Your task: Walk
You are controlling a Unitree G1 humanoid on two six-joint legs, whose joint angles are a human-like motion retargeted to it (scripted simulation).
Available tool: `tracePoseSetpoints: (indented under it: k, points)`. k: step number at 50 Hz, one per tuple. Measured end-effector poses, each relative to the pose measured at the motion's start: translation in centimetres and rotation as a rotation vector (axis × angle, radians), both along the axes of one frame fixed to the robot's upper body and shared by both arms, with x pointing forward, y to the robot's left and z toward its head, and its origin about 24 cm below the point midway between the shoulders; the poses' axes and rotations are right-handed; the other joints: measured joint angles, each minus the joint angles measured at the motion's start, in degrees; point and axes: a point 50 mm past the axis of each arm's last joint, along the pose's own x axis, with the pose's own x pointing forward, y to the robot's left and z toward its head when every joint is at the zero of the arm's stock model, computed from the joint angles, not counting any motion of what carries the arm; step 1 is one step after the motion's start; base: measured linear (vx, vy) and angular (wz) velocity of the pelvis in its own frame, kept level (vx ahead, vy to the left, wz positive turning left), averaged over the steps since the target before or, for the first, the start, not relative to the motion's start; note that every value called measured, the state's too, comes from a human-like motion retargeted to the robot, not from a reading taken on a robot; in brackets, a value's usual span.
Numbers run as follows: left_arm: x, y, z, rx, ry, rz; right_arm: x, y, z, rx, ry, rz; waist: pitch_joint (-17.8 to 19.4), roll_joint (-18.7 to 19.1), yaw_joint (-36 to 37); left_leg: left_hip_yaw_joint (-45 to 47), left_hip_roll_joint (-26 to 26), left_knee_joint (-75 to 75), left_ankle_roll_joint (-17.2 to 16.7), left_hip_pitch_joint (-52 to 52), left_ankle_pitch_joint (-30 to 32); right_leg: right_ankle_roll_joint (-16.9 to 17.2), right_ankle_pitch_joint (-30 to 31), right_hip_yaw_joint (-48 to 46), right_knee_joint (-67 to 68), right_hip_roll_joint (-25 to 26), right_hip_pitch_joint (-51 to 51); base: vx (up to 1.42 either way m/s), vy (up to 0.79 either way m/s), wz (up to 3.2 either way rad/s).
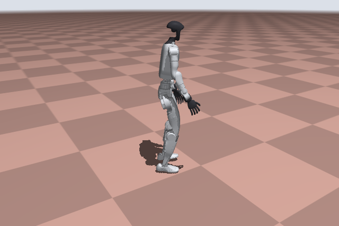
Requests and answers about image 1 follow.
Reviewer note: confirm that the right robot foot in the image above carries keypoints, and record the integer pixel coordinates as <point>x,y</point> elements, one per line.
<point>169,168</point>

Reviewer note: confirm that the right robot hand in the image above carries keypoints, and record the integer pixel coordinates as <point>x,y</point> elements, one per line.
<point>192,105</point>

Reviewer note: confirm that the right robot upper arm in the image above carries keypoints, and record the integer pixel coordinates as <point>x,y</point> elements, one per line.
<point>173,54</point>

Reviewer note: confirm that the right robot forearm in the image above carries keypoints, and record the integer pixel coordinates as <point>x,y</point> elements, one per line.
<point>180,85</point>

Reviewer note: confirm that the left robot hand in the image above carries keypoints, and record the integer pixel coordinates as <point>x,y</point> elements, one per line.
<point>177,95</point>

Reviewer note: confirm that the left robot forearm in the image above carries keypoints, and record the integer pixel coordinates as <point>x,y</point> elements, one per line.
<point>172,84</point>

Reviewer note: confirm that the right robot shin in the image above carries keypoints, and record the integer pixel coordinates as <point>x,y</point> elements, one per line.
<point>169,147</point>

